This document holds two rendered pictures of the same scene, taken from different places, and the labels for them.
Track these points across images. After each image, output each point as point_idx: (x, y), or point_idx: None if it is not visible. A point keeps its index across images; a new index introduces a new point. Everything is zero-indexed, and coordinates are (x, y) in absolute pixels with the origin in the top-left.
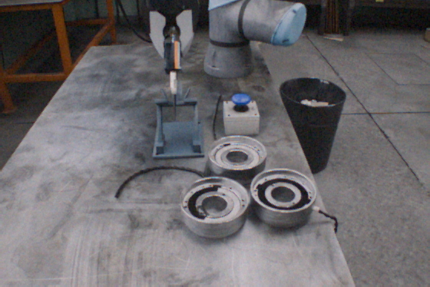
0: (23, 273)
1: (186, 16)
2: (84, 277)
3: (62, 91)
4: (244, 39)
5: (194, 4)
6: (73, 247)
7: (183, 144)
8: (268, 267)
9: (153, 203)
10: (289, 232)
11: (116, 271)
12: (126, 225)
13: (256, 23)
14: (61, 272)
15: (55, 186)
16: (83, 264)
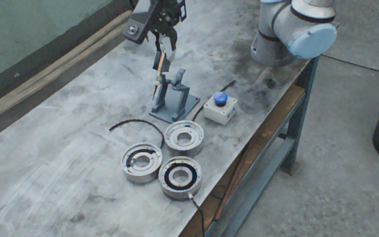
0: (37, 152)
1: (167, 40)
2: (60, 168)
3: None
4: None
5: (170, 35)
6: (68, 149)
7: (172, 111)
8: (138, 211)
9: (124, 143)
10: (168, 200)
11: (75, 172)
12: (101, 149)
13: (280, 31)
14: (53, 160)
15: (87, 108)
16: (65, 160)
